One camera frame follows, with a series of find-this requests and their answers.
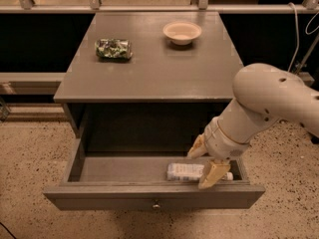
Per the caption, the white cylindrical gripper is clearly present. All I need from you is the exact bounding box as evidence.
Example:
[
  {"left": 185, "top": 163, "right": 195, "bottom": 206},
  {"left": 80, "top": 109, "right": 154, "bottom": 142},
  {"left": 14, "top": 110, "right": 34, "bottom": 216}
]
[{"left": 187, "top": 117, "right": 248, "bottom": 189}]

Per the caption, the clear plastic water bottle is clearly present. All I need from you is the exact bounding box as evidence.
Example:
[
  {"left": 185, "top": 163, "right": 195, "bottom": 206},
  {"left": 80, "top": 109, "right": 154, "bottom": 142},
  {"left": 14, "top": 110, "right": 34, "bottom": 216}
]
[{"left": 165, "top": 162, "right": 234, "bottom": 183}]

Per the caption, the grey drawer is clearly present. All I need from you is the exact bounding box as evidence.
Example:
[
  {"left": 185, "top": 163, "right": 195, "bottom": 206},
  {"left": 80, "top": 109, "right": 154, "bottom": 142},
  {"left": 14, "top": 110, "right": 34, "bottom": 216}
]
[{"left": 44, "top": 138, "right": 265, "bottom": 211}]

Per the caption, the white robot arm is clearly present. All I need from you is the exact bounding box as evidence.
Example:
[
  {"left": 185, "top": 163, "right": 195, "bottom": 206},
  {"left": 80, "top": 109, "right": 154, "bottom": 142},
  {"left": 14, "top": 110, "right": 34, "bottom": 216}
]
[{"left": 187, "top": 63, "right": 319, "bottom": 189}]

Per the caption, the grey wooden cabinet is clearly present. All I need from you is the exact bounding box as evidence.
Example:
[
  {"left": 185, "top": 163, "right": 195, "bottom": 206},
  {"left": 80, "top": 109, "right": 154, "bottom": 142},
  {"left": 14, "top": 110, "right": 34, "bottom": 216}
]
[{"left": 54, "top": 12, "right": 242, "bottom": 154}]

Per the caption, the white paper bowl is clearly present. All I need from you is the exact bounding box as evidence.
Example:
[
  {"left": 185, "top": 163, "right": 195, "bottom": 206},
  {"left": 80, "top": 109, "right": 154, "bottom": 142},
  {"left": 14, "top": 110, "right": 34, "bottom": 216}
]
[{"left": 162, "top": 21, "right": 201, "bottom": 46}]

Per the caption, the green crushed soda can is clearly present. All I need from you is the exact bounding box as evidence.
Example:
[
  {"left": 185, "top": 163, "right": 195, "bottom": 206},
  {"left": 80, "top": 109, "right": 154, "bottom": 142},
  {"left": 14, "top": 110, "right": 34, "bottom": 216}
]
[{"left": 95, "top": 38, "right": 133, "bottom": 60}]

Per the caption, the white cable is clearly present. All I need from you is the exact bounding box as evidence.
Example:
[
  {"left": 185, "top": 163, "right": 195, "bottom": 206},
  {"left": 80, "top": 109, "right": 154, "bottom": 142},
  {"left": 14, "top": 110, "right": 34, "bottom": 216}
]
[{"left": 287, "top": 1, "right": 319, "bottom": 73}]

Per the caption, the grey metal railing frame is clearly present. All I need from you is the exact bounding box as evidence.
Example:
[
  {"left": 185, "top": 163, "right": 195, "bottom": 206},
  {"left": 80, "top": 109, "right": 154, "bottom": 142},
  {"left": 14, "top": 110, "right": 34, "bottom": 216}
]
[{"left": 1, "top": 0, "right": 318, "bottom": 97}]

